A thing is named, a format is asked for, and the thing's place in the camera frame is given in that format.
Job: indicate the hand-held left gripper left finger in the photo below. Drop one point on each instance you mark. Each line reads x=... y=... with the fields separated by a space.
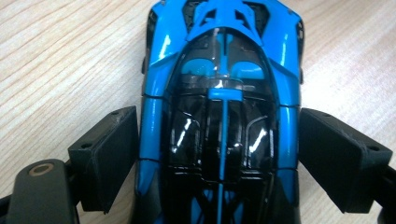
x=104 y=161

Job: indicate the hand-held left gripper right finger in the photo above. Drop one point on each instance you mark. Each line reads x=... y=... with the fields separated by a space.
x=339 y=161

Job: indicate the blue toy car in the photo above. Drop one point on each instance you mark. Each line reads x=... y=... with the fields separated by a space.
x=218 y=124

